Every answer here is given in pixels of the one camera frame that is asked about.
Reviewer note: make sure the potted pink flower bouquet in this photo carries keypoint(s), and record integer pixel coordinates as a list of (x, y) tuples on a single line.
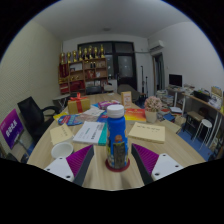
[(153, 107)]

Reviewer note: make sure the white round stool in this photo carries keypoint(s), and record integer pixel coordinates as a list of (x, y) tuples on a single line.
[(204, 128)]

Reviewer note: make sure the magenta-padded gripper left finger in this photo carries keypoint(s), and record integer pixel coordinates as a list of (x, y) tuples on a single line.
[(65, 165)]

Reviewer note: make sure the wall air conditioner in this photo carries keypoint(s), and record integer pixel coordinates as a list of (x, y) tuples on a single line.
[(156, 46)]

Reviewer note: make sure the wooden side desk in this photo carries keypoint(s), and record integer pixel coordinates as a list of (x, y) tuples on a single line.
[(203, 110)]

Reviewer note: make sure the black computer monitor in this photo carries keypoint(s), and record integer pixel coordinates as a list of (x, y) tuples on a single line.
[(175, 80)]

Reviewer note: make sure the gold gift box red ribbon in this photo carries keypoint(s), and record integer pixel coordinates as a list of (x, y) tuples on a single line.
[(78, 104)]

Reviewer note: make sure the small orange standing box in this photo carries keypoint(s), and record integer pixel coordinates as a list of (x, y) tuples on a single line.
[(126, 99)]

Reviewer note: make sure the pale yellow envelope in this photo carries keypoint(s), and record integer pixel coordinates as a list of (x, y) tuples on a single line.
[(61, 134)]

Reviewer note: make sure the purple sign board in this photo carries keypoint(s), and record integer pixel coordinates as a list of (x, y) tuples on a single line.
[(11, 127)]

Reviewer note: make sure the black office chair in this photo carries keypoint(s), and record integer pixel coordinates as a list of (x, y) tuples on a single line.
[(33, 117)]

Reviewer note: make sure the blue drink bottle white cap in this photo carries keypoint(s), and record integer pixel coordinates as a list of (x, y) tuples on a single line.
[(116, 138)]

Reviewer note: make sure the flat round red coaster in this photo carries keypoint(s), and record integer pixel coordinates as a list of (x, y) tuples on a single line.
[(110, 167)]

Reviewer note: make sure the orange red booklet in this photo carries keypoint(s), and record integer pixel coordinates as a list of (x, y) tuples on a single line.
[(134, 114)]

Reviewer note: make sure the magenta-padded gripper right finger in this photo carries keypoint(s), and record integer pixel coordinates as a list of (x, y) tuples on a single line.
[(156, 165)]

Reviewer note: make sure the pink snack packet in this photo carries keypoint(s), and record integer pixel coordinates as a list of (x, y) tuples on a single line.
[(107, 104)]

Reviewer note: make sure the grey upholstered chair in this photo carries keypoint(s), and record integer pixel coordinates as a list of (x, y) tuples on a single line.
[(127, 90)]

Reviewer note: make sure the colourful blue magazine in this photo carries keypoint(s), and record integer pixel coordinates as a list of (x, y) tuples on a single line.
[(70, 119)]

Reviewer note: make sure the wooden shelf unit with trophies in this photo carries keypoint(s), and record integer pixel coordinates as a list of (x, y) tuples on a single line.
[(83, 71)]

